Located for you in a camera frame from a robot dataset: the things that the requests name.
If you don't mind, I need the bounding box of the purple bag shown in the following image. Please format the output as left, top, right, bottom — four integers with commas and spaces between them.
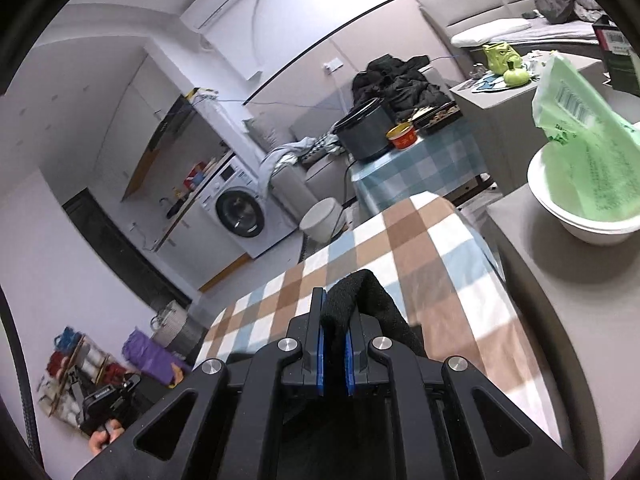
122, 328, 190, 386

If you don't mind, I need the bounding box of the grey sofa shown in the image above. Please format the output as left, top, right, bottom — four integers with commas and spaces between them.
244, 112, 356, 221

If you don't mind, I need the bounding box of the kitchen counter cabinet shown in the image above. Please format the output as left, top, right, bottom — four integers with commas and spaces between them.
155, 183, 250, 292

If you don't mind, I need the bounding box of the black food tray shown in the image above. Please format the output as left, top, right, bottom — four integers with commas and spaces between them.
410, 101, 461, 129

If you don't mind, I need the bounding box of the white storage cabinet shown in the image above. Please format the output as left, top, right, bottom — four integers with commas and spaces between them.
452, 81, 547, 195

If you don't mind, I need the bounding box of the orange round food tin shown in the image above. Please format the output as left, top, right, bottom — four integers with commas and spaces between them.
386, 122, 418, 150

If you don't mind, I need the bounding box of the white plastic bowl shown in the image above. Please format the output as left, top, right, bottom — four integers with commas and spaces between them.
527, 143, 639, 246

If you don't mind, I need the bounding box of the black knit sweater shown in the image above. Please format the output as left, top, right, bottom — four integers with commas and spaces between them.
320, 269, 426, 358

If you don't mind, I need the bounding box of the person's left hand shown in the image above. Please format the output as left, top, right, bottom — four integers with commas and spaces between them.
89, 419, 125, 456

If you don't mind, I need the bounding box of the green plastic bag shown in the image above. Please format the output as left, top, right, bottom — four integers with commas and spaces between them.
532, 53, 639, 221

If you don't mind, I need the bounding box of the white washing machine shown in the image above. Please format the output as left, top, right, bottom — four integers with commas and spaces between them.
196, 156, 297, 259

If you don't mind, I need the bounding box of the white bed pillow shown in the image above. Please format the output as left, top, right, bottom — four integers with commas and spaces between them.
450, 18, 532, 48

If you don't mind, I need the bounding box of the woven laundry basket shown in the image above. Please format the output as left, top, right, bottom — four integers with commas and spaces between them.
150, 300, 206, 360

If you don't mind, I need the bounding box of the green plush toy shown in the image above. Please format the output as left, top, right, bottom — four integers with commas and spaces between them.
483, 42, 530, 88

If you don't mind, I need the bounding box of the white round stool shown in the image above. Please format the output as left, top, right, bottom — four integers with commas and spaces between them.
299, 197, 346, 243

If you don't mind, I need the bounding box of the black rice cooker pot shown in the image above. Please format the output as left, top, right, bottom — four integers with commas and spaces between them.
333, 98, 395, 162

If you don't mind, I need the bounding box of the wooden shoe rack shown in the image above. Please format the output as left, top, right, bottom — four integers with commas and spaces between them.
37, 326, 130, 429

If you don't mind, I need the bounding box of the blue checkered side table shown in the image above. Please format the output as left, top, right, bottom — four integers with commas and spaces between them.
349, 117, 487, 216

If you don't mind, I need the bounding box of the pile of black clothes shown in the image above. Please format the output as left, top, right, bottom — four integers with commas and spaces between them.
352, 54, 451, 122

